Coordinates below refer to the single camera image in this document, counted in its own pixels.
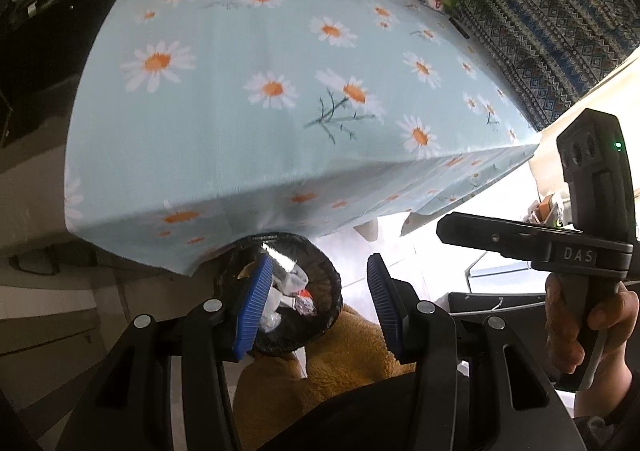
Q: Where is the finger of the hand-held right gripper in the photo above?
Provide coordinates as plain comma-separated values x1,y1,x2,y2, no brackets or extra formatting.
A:
436,212,576,257

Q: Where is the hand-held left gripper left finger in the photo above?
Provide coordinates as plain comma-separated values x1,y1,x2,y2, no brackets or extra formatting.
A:
55,253,275,451

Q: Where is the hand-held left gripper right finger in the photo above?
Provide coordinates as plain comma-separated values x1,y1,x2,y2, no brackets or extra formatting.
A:
366,253,588,451

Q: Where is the black trash bin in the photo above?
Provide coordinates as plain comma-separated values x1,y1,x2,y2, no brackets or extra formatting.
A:
214,231,344,357

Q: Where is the person's right hand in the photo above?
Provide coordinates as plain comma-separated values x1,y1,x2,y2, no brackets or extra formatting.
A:
544,273,640,419

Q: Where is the crumpled white tissue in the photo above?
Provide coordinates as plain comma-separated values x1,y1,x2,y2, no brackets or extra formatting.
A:
274,267,310,307

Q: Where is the red foil wrapper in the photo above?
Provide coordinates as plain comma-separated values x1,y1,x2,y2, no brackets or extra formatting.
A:
295,288,318,317

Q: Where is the small brown box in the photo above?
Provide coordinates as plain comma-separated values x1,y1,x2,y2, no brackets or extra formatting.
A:
531,196,558,225

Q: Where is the brown plush cloth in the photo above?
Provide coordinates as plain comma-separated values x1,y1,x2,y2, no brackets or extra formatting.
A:
234,303,417,451

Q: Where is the black flat case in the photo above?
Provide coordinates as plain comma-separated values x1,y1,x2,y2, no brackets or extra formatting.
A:
447,291,551,318

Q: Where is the black clothing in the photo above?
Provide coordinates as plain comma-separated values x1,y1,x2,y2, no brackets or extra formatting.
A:
260,371,471,451

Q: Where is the daisy print tablecloth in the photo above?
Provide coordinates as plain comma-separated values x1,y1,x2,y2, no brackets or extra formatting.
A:
64,0,541,277

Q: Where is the blue patterned woven cloth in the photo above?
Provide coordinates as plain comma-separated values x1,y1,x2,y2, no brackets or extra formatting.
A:
452,0,640,132

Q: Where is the black drawer handle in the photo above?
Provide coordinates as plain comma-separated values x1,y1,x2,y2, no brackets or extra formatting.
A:
7,251,62,277

